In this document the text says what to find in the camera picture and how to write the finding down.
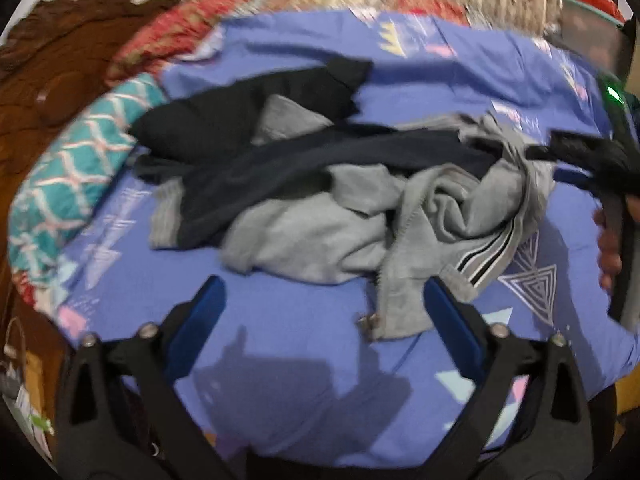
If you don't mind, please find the grey sweatshirt with striped hem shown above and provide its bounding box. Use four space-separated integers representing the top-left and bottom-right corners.
149 95 558 342

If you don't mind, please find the blue printed bed sheet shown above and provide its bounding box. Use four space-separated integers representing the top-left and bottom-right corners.
50 7 640 468

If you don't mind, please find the brown cardboard box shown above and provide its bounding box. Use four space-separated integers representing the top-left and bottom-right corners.
22 350 57 428

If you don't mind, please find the carved wooden headboard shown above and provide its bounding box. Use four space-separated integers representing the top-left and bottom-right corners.
0 0 183 361

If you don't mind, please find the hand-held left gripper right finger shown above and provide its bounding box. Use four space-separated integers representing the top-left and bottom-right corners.
422 276 596 480

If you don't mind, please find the black garment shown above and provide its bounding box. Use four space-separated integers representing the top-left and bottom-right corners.
127 56 375 161

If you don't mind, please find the person's right hand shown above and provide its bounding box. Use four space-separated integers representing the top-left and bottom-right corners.
593 207 623 293

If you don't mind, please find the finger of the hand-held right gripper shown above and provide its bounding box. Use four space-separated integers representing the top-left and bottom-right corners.
552 167 603 192
525 130 608 163

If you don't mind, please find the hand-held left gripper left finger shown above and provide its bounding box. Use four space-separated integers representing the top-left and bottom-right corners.
54 275 251 480

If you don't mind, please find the red floral quilt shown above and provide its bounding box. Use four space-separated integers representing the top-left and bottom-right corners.
105 0 471 86

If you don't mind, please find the teal lattice pillow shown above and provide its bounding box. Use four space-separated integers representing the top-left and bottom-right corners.
7 72 168 286

